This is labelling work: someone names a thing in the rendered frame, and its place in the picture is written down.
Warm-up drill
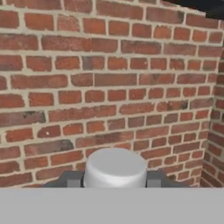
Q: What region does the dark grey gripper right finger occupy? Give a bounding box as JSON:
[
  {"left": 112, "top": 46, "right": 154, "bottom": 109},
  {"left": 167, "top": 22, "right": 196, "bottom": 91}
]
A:
[{"left": 145, "top": 170, "right": 190, "bottom": 188}]

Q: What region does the white round shaker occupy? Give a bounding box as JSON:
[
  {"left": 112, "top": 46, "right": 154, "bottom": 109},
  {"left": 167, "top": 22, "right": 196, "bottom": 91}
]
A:
[{"left": 83, "top": 147, "right": 148, "bottom": 189}]

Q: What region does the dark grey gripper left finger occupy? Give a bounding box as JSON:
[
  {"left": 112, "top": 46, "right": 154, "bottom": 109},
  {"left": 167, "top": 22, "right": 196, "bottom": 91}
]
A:
[{"left": 42, "top": 170, "right": 86, "bottom": 188}]

